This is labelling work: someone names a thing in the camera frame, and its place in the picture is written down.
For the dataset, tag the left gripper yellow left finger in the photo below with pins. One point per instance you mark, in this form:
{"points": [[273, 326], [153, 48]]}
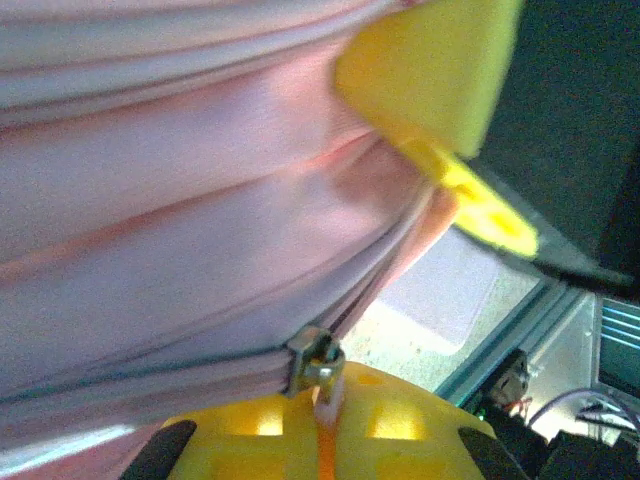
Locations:
{"points": [[240, 440]]}

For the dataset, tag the metal zipper slider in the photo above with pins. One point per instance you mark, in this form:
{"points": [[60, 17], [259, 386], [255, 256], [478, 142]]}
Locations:
{"points": [[312, 360]]}

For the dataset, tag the aluminium front frame rail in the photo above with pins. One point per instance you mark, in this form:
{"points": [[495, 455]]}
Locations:
{"points": [[520, 325]]}

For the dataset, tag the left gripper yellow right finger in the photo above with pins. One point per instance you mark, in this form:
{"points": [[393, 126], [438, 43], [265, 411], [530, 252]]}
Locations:
{"points": [[400, 440]]}

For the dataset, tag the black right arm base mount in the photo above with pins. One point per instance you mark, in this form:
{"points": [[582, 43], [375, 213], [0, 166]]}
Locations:
{"points": [[510, 385]]}

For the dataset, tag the pink student backpack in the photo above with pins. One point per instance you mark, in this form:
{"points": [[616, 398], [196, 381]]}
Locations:
{"points": [[150, 200]]}

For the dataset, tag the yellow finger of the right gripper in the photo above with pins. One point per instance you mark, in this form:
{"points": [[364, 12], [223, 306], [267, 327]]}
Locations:
{"points": [[430, 70], [490, 215]]}

